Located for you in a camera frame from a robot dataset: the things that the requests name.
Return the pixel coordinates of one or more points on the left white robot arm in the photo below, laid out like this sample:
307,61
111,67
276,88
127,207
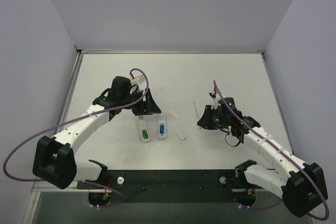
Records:
55,160

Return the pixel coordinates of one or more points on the slim remote battery cover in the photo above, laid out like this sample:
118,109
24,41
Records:
174,115

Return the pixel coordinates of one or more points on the wide white remote with display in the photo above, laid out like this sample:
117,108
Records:
162,119

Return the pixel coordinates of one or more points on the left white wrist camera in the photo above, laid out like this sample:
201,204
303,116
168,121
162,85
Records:
138,80

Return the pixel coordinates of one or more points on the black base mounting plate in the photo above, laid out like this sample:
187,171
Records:
169,186

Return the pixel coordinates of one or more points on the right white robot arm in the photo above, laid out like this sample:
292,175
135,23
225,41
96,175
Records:
300,186

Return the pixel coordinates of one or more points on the slim white remote control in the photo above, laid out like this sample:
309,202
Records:
142,124

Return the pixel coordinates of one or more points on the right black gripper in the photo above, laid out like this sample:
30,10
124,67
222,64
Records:
210,118

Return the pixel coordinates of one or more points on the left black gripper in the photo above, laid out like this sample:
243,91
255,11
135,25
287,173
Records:
143,103

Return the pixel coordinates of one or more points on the blue batteries in wide remote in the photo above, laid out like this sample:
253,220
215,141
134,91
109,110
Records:
161,129

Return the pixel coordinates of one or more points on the wide remote battery cover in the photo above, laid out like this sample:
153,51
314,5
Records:
181,135

